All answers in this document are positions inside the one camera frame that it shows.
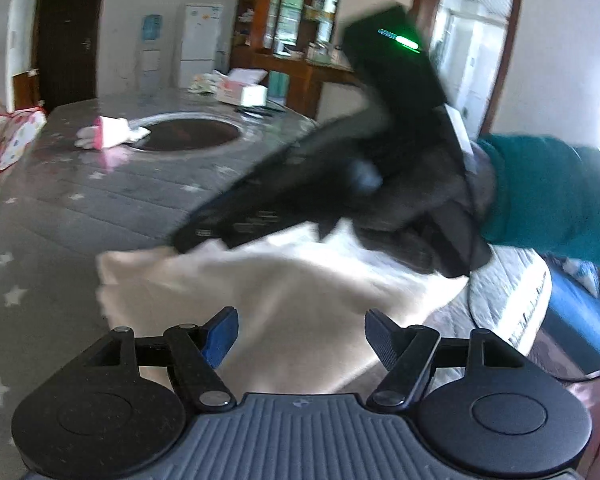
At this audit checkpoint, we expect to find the dark wooden door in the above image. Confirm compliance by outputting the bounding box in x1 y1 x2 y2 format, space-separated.
32 0 106 111

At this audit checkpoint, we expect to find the cream hoodie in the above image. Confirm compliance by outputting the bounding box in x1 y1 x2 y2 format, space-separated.
96 222 468 396

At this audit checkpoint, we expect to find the white cloth bundle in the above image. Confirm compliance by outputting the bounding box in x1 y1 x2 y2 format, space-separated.
190 74 221 95

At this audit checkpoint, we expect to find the white refrigerator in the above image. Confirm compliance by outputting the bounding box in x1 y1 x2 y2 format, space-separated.
180 4 224 88

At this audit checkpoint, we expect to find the wooden shelf unit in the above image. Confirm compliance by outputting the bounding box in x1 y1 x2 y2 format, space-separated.
230 0 348 61

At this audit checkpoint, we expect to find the wooden archway frame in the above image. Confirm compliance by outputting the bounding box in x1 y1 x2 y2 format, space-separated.
412 0 526 136

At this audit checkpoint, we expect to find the small wooden cabinet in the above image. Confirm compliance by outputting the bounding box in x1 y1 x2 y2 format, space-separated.
12 71 41 111

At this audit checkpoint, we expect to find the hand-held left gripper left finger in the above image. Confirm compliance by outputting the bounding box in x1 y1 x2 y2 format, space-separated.
80 306 239 409

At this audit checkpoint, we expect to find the white tissue box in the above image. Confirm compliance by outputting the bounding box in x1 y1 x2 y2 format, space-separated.
215 69 268 107

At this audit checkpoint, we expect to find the white water dispenser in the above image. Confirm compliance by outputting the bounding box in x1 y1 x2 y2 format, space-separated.
140 40 163 74

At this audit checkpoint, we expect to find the pink glove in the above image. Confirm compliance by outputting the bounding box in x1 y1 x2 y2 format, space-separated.
75 116 131 150

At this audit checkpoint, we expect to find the dark blue cloth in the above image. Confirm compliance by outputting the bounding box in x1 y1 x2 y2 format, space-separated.
542 260 600 381

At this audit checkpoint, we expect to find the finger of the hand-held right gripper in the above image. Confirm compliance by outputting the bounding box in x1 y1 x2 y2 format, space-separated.
171 142 332 256

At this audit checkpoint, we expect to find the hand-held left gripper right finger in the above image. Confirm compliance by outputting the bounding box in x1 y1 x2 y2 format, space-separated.
365 308 526 408

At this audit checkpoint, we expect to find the round black hotplate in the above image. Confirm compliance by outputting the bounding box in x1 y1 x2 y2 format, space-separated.
130 112 243 153

